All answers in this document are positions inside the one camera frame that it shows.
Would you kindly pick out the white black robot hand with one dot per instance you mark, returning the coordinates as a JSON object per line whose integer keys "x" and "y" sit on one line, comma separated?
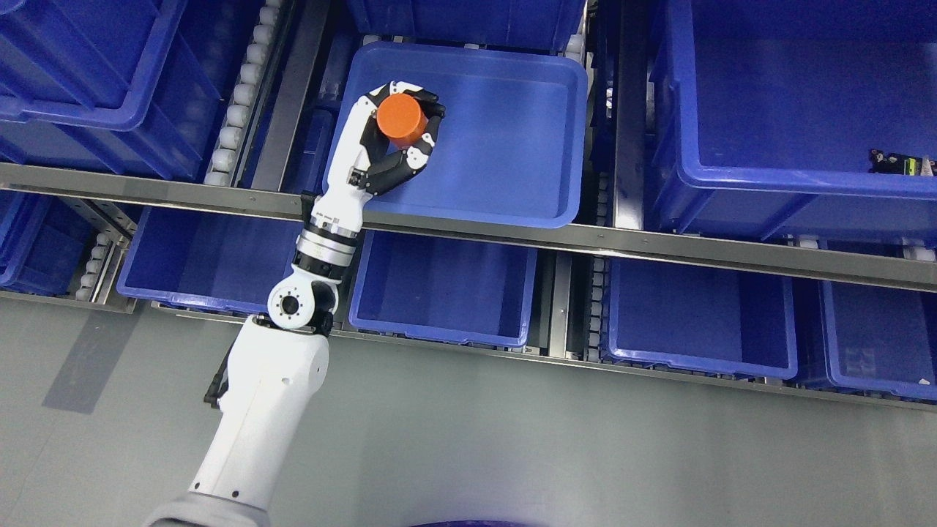
{"x": 365, "y": 163}

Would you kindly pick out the orange cylindrical capacitor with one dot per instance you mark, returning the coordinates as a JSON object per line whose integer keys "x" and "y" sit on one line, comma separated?
{"x": 401, "y": 120}

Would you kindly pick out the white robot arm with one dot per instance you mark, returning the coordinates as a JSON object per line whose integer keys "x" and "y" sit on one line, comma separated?
{"x": 277, "y": 362}

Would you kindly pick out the metal shelf rack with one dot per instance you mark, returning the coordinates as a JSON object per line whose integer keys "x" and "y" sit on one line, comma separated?
{"x": 285, "y": 85}

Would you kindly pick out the blue tray bin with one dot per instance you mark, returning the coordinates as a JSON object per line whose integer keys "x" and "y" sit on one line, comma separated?
{"x": 510, "y": 148}

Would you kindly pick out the blue bin lower left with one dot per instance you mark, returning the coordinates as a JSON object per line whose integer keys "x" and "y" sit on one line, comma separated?
{"x": 223, "y": 263}

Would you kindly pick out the blue bin lower centre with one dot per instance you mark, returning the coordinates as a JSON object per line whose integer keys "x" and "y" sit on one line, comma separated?
{"x": 444, "y": 289}

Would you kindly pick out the blue bin upper left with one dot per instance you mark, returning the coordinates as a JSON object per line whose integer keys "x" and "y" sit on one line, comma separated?
{"x": 135, "y": 88}

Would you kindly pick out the blue bin top centre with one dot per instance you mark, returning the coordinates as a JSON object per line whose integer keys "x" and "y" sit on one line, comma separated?
{"x": 527, "y": 25}

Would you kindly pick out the blue bin far left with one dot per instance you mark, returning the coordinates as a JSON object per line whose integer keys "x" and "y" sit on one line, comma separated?
{"x": 42, "y": 241}

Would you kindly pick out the blue bin lower right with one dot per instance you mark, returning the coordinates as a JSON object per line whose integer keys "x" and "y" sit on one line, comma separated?
{"x": 706, "y": 320}

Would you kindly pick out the large blue bin right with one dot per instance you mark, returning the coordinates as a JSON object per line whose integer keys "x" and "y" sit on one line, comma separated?
{"x": 766, "y": 111}

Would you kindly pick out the small black electronic part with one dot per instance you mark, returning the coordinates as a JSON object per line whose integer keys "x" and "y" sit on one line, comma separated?
{"x": 900, "y": 164}

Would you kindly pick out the blue bin far right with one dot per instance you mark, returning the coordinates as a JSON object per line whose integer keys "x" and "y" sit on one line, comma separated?
{"x": 865, "y": 339}

